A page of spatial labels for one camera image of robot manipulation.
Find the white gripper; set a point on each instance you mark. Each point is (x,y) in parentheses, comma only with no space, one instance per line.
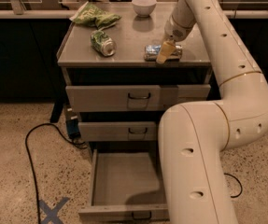
(175,31)

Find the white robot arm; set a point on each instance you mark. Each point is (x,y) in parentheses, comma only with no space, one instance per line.
(192,135)

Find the green crushed soda can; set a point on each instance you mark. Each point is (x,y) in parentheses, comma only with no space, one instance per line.
(103,43)

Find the grey metal drawer cabinet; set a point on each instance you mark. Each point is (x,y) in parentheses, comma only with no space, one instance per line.
(83,66)

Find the grey top drawer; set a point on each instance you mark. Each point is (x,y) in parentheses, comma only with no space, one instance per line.
(133,97)

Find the grey middle drawer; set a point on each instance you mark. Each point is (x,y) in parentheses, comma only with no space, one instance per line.
(118,131)

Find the grey open bottom drawer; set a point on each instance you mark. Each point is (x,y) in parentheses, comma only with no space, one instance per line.
(126,185)

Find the white ceramic bowl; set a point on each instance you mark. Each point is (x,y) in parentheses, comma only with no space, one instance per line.
(143,8)

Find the green chip bag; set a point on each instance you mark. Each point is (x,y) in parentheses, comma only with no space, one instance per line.
(92,16)

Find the blue power adapter box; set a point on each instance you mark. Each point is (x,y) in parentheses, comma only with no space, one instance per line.
(71,121)

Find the dark counter cabinet background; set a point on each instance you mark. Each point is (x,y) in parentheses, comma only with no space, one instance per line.
(28,64)

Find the blue tape cross mark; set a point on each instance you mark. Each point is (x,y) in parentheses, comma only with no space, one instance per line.
(51,214)

